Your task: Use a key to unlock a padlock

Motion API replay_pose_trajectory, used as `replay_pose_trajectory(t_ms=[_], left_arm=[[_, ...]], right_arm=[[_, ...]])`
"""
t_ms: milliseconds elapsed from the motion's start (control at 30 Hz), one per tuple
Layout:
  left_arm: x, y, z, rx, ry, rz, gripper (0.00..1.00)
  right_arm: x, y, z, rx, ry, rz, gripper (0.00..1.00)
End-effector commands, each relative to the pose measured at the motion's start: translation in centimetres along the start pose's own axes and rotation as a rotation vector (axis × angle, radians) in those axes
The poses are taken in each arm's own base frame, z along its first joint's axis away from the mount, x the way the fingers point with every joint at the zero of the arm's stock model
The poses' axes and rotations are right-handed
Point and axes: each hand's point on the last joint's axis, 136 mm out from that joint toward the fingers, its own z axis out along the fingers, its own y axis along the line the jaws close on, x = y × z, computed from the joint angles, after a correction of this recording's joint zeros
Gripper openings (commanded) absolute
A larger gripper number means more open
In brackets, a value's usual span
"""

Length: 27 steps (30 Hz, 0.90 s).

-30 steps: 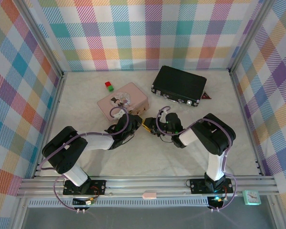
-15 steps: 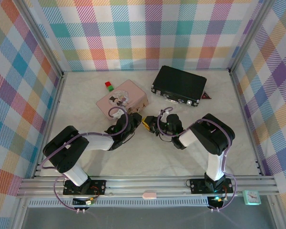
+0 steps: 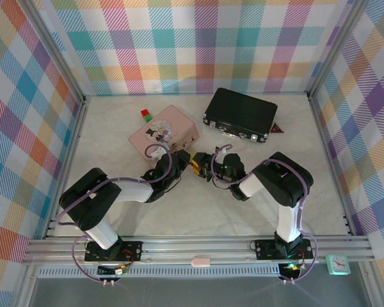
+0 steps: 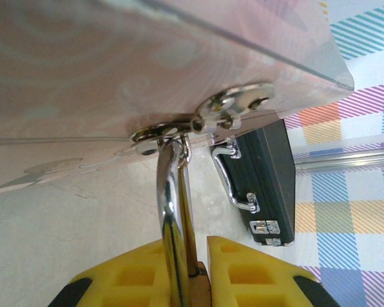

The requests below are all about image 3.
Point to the pink white eraser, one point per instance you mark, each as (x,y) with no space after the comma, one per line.
(201,261)

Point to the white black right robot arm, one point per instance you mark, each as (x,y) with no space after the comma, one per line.
(288,192)

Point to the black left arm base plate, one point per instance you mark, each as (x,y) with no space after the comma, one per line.
(132,251)

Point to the right connector board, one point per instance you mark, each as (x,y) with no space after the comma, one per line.
(291,269)

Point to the red triangular piece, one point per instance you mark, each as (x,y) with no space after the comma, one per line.
(277,129)

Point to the aluminium frame post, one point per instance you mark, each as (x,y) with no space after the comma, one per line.
(54,48)
(336,48)

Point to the black hard case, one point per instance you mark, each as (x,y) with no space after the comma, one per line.
(240,110)

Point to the aluminium front frame rail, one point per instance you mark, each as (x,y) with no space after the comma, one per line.
(195,247)

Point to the aluminium right frame post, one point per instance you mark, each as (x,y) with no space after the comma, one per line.
(336,48)

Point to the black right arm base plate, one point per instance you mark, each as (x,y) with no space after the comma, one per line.
(265,249)

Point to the aluminium left frame post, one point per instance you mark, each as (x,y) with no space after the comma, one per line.
(54,48)

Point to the mint green small clock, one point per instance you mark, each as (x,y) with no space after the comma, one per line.
(338,264)

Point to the red green toy block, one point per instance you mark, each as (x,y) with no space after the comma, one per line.
(146,115)

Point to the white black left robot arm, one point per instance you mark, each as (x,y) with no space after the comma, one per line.
(96,204)

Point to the connector board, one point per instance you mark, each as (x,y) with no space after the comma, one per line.
(115,270)
(291,269)

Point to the pink metal lockbox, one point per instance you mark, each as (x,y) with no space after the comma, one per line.
(153,134)

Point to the left connector board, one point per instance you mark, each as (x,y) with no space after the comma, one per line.
(115,270)

